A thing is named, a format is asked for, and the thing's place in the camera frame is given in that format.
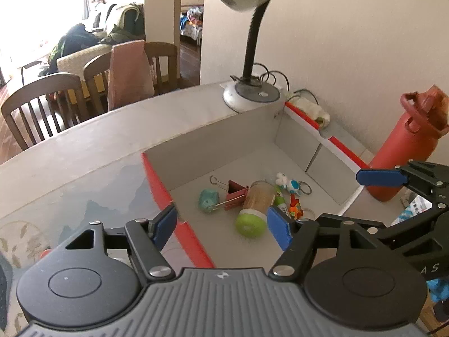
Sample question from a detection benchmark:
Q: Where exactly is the green backpack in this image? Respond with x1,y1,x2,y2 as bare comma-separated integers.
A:
109,3,146,44

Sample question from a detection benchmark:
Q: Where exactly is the white cloth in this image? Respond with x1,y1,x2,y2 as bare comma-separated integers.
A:
288,96,332,129

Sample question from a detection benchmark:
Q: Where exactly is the black lamp cable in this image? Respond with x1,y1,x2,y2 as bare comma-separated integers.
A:
251,62,320,108

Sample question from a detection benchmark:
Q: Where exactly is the red binder clip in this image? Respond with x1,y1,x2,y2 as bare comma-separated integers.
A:
210,176,250,212

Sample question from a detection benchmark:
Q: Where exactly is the white desk lamp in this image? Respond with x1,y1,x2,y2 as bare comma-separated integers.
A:
205,0,299,113

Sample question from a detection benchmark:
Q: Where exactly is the toothpick jar with green lid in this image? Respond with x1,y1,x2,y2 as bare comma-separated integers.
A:
235,181,276,238

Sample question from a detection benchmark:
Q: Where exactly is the dark wooden chair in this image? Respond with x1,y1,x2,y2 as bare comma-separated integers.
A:
144,41,179,94
83,51,113,113
0,72,90,151

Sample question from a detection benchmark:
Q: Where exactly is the white blue printed packet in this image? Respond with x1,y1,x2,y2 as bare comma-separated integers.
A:
390,190,436,229

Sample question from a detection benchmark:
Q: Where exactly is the dark jacket pile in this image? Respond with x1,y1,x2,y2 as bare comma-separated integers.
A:
47,23,113,74

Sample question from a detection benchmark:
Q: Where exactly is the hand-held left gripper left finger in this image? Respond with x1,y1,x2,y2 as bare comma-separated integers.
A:
42,204,178,282

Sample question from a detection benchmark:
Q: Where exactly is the orange toy keychain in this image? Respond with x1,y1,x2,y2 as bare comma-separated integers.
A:
289,195,316,222

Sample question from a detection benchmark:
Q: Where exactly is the red water bottle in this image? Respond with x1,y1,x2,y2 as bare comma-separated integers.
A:
366,84,449,202

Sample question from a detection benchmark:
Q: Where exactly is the teal egg-shaped eraser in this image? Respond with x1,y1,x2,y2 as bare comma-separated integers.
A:
199,190,221,215

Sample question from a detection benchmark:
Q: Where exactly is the printed table mat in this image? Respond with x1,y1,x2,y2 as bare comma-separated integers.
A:
0,152,218,324

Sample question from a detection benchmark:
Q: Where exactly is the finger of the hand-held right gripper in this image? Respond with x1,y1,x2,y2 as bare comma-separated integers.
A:
317,208,449,253
356,161,449,202

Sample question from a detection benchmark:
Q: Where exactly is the white tube with green cap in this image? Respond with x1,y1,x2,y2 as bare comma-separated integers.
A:
274,186,292,218

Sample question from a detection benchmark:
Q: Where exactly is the astronaut keychain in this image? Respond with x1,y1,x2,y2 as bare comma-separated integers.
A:
275,173,312,197

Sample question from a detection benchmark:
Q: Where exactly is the red cardboard box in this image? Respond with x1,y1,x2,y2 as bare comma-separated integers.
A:
140,100,370,270

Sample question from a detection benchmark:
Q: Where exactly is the beige sofa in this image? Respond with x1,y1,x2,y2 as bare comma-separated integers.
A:
56,44,113,78

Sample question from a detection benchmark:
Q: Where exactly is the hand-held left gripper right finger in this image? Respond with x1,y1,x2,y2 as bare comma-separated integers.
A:
267,206,386,282

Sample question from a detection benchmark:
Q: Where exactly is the orange cloth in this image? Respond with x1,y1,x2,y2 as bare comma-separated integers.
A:
107,40,155,111

